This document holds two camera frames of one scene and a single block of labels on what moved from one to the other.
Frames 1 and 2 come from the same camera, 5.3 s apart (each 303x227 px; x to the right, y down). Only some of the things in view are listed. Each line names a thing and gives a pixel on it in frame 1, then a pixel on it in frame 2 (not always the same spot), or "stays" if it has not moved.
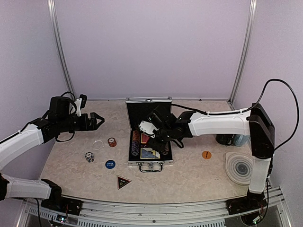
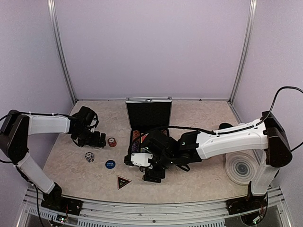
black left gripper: (93, 126) -> (95, 142)
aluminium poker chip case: (138, 109) stays
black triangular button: (122, 182) stays
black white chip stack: (89, 157) stays
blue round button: (110, 164) stays
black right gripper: (153, 144) -> (153, 177)
